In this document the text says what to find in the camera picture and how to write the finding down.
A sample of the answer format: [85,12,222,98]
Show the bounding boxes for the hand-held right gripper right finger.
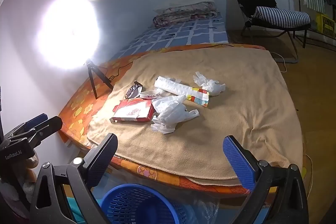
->
[223,135,310,224]

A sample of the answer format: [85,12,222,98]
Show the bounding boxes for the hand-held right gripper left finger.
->
[29,133,118,224]

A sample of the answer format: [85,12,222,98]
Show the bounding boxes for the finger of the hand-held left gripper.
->
[28,115,64,147]
[15,113,48,133]

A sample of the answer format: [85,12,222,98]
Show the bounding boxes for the blue plastic basket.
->
[100,183,184,224]

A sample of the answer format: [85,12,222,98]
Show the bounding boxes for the red cardboard box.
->
[110,98,156,123]

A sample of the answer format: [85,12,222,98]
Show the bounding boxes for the black packet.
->
[125,81,143,99]

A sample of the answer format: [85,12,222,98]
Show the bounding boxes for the white paper band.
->
[139,91,162,100]

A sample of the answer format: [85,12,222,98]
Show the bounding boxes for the white tissue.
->
[193,71,226,97]

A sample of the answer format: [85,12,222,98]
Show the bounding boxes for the white plastic bag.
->
[150,95,200,135]

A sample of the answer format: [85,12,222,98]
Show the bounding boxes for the white wrapper with colourful print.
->
[154,76,210,107]

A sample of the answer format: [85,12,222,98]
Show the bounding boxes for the person's left hand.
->
[22,155,39,197]

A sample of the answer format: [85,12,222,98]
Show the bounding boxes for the orange floral tablecloth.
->
[58,43,307,197]

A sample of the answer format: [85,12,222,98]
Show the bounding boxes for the beige towel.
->
[87,49,303,180]

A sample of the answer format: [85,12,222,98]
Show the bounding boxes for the clear plastic sheet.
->
[184,187,221,224]

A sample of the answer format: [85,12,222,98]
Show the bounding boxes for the black tripod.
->
[83,59,114,99]

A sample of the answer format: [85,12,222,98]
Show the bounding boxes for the bright white lamp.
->
[37,0,101,69]

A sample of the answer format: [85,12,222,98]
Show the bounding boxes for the blue checkered bed sheet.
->
[115,13,228,59]

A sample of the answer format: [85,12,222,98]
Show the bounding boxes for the striped cushion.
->
[252,7,311,26]

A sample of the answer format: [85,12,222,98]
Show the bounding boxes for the yellow crate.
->
[315,13,336,38]

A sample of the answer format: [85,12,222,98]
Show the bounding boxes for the black cable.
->
[104,61,135,81]

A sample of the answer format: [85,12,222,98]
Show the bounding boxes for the white cable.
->
[270,51,288,73]

